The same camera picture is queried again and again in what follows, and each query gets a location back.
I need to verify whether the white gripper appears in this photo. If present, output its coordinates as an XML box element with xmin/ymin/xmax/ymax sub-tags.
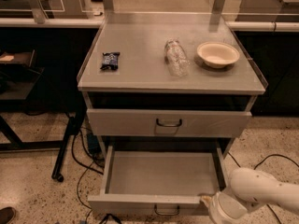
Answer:
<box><xmin>200</xmin><ymin>191</ymin><xmax>259</xmax><ymax>224</ymax></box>

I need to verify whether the grey drawer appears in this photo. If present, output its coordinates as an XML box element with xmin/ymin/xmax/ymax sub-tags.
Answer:
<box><xmin>87</xmin><ymin>109</ymin><xmax>251</xmax><ymax>138</ymax></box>
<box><xmin>88</xmin><ymin>147</ymin><xmax>227</xmax><ymax>216</ymax></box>

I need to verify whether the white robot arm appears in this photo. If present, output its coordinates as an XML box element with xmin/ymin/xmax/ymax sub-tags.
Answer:
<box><xmin>200</xmin><ymin>168</ymin><xmax>299</xmax><ymax>224</ymax></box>

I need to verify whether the grey top drawer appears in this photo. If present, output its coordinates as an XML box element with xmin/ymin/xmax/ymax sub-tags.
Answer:
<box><xmin>87</xmin><ymin>109</ymin><xmax>251</xmax><ymax>138</ymax></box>

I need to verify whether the grey drawer cabinet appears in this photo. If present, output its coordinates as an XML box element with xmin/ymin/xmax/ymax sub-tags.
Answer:
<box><xmin>78</xmin><ymin>13</ymin><xmax>266</xmax><ymax>152</ymax></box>

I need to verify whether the clear plastic bottle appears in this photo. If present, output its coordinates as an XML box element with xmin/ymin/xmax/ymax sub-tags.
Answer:
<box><xmin>164</xmin><ymin>39</ymin><xmax>189</xmax><ymax>77</ymax></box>

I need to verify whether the white paper bowl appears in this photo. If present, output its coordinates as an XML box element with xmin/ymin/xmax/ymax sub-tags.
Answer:
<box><xmin>197</xmin><ymin>42</ymin><xmax>240</xmax><ymax>69</ymax></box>

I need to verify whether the dark snack bar wrapper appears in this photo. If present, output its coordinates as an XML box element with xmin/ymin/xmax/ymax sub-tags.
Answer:
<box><xmin>101</xmin><ymin>52</ymin><xmax>120</xmax><ymax>71</ymax></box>

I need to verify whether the dark shoe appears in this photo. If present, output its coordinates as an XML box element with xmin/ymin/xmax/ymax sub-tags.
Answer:
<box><xmin>0</xmin><ymin>207</ymin><xmax>16</xmax><ymax>224</ymax></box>

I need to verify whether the black cable on right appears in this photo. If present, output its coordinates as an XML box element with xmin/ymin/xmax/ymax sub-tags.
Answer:
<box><xmin>227</xmin><ymin>151</ymin><xmax>299</xmax><ymax>224</ymax></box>

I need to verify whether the black cable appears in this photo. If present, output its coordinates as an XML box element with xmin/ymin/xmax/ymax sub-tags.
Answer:
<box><xmin>70</xmin><ymin>128</ymin><xmax>123</xmax><ymax>224</ymax></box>
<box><xmin>227</xmin><ymin>151</ymin><xmax>299</xmax><ymax>224</ymax></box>

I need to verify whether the black cable on left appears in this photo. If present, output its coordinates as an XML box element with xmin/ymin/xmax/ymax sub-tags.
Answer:
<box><xmin>70</xmin><ymin>128</ymin><xmax>123</xmax><ymax>224</ymax></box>

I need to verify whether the black metal table frame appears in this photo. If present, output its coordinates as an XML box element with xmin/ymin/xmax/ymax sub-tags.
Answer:
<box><xmin>0</xmin><ymin>50</ymin><xmax>86</xmax><ymax>182</ymax></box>

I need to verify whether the white horizontal rail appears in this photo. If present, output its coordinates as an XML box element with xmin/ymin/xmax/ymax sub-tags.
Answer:
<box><xmin>0</xmin><ymin>18</ymin><xmax>299</xmax><ymax>33</ymax></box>

